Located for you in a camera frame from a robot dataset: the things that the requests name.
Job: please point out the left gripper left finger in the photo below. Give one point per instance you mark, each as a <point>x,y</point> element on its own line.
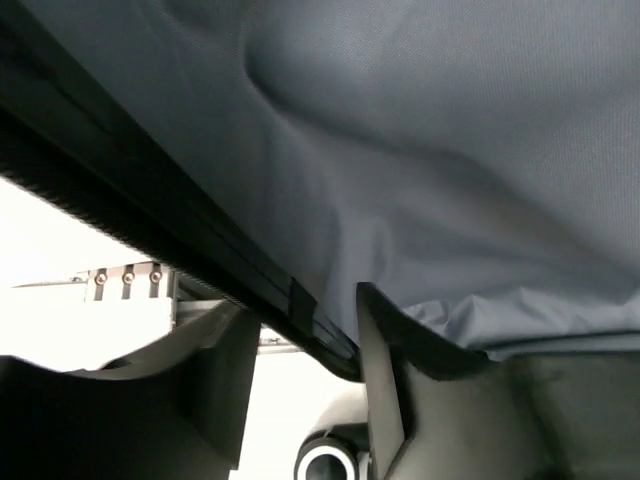
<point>175,409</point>

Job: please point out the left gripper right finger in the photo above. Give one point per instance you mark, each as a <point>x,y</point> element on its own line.
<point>438,411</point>

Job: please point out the black white space suitcase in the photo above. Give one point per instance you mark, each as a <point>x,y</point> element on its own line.
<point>476,161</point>

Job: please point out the aluminium mounting rail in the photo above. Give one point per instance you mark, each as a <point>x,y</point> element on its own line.
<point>131,305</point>

